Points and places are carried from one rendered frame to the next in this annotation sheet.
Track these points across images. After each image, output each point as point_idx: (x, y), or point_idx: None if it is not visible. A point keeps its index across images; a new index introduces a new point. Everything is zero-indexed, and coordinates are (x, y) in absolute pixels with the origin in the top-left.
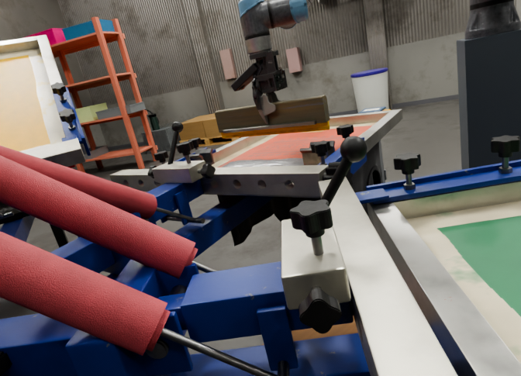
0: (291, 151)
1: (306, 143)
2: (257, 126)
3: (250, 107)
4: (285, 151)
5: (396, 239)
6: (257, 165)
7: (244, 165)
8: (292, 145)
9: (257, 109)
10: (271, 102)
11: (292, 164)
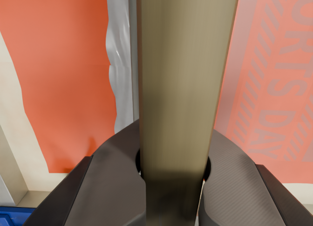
0: (232, 79)
1: (301, 90)
2: (137, 68)
3: (141, 75)
4: (239, 59)
5: None
6: (114, 40)
7: None
8: (309, 49)
9: (86, 158)
10: (184, 213)
11: (120, 130)
